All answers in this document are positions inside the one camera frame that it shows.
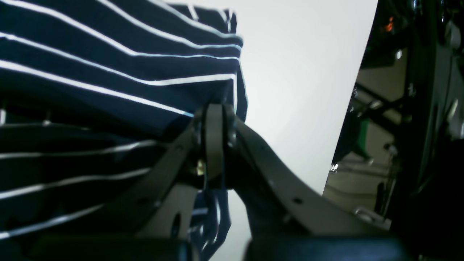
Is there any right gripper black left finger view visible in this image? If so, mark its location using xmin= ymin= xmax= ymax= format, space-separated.
xmin=33 ymin=104 xmax=225 ymax=261

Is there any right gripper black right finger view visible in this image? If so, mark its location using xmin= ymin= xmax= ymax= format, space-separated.
xmin=223 ymin=105 xmax=410 ymax=261

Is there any navy white striped T-shirt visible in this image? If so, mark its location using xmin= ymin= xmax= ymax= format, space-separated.
xmin=1 ymin=0 xmax=248 ymax=261

